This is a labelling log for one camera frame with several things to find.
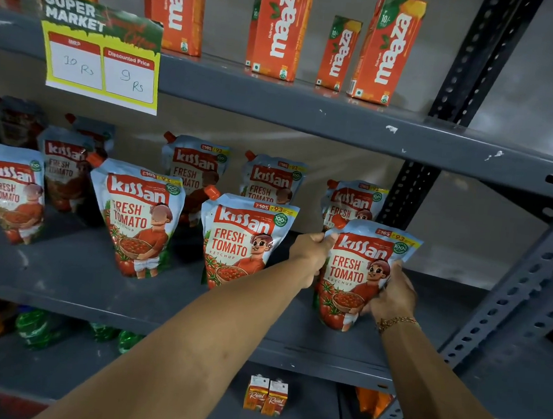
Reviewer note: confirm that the person's left forearm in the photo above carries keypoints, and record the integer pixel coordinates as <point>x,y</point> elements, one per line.
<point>196,349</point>

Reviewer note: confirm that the person's right hand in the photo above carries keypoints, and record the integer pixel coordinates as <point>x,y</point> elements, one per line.
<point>396,297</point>

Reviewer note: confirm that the person's right thumb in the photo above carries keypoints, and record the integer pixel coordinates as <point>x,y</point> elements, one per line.
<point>389,277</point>

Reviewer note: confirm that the green yellow price sign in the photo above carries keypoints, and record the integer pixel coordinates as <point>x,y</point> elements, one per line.
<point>101,56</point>

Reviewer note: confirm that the green drink bottle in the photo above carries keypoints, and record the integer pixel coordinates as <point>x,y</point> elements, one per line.
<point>128,341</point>
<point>102,332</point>
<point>39,330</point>

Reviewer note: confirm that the person's right forearm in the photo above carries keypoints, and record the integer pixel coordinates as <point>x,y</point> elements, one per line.
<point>439,395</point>

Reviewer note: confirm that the orange snack packet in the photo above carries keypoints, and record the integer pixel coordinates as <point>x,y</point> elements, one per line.
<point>371,401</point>

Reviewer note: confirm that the grey metal shelf rack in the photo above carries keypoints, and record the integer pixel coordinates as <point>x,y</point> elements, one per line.
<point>314,111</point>

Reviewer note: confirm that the person's left fingers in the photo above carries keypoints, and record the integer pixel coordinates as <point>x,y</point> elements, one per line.
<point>325,242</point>

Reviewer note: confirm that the person's left hand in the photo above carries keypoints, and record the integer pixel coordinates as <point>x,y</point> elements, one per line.
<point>307,253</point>

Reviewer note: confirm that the tomato ketchup pouch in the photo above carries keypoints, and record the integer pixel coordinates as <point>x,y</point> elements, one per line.
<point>353,271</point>

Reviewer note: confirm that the row of red sauce packs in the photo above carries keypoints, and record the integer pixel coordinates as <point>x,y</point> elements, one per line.
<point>136,214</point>

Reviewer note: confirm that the small orange juice box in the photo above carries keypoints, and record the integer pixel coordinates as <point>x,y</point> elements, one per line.
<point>255,394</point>
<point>275,399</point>

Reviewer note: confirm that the row of orange juice cartons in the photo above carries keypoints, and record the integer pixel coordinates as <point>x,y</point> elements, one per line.
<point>280,24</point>

